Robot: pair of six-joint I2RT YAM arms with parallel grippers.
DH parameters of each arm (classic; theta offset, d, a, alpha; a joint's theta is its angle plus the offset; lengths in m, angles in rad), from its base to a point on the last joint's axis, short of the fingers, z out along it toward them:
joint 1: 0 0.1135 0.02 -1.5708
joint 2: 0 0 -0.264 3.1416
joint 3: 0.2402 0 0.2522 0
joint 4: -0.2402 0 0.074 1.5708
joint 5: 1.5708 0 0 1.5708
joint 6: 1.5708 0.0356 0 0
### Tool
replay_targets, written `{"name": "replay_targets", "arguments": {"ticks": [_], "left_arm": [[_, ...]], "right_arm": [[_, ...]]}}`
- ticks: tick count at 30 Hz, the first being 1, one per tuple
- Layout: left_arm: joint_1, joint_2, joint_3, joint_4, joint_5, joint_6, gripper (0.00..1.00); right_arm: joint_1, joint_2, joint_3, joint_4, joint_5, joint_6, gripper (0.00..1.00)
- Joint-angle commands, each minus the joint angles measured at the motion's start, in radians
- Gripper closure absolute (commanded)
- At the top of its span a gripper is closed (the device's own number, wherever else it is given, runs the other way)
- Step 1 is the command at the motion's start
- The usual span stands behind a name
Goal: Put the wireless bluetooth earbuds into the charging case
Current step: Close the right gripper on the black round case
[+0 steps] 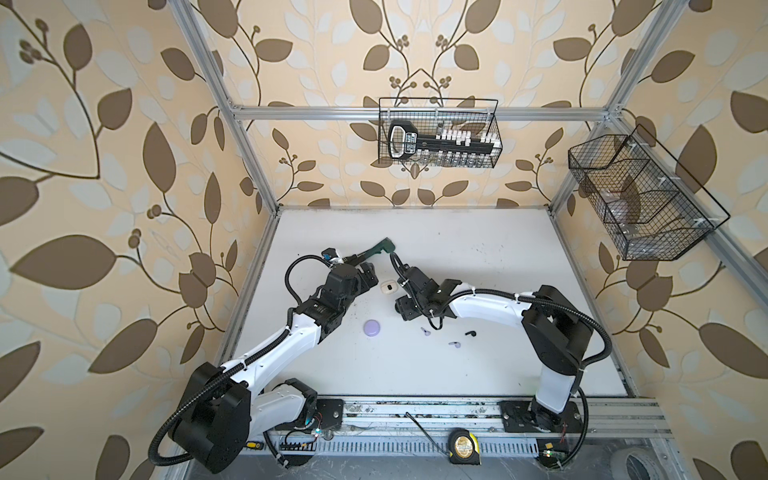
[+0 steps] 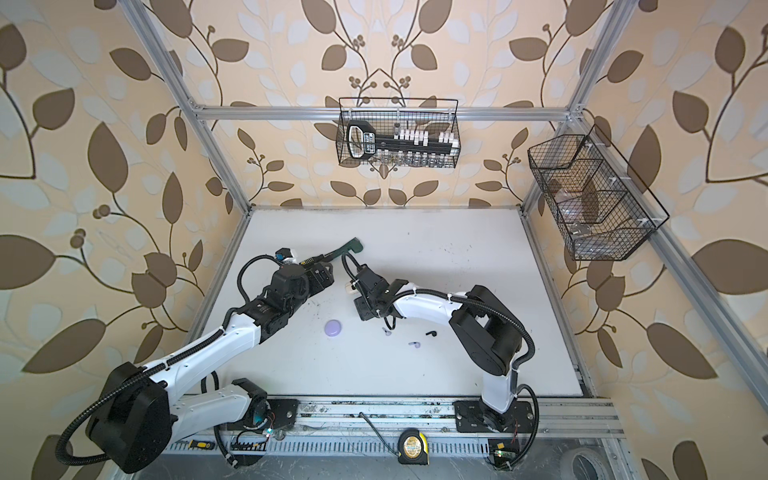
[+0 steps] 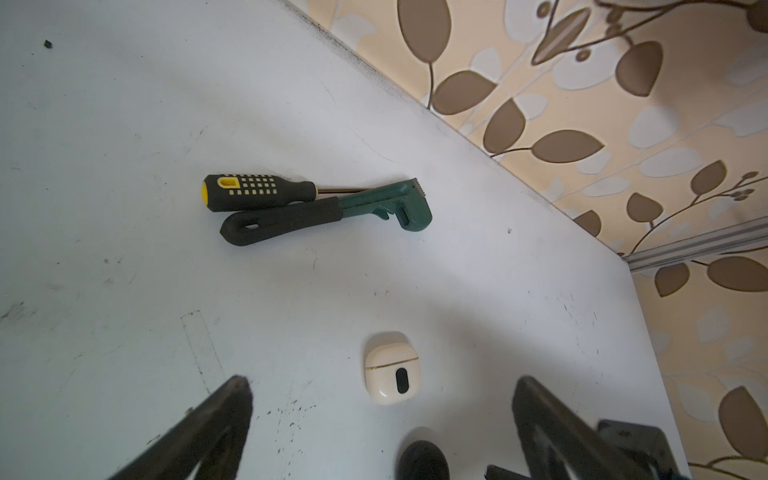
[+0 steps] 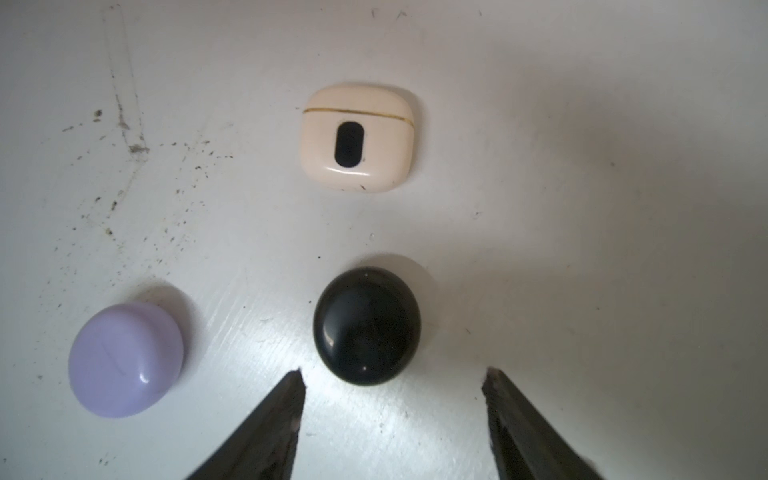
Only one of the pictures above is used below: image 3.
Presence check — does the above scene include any green black rivet tool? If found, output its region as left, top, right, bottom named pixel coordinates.
left=220, top=178, right=433, bottom=246

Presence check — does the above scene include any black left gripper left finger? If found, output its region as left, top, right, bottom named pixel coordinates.
left=113, top=376, right=253, bottom=479

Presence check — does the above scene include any cream earbud charging case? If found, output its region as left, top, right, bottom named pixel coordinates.
left=364, top=342, right=422, bottom=406

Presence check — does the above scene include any black yellow screwdriver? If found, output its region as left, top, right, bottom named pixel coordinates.
left=201, top=174, right=363, bottom=212

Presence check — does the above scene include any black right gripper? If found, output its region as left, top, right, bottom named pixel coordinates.
left=593, top=420, right=681, bottom=479

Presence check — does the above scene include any black round charging case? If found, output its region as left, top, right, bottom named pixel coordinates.
left=395, top=440, right=450, bottom=480

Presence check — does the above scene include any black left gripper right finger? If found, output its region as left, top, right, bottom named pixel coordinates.
left=512, top=376, right=654, bottom=479

